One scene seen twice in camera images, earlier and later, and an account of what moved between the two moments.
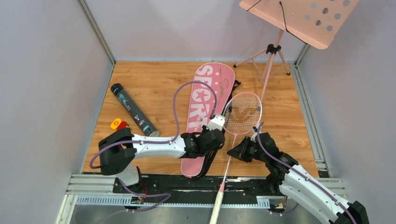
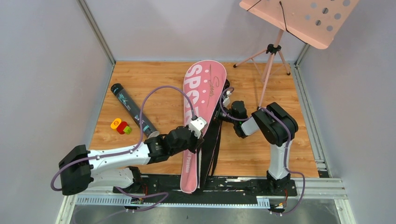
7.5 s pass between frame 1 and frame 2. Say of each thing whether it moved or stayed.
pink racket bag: moved
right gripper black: moved
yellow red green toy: stayed
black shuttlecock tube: stayed
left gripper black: moved
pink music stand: stayed
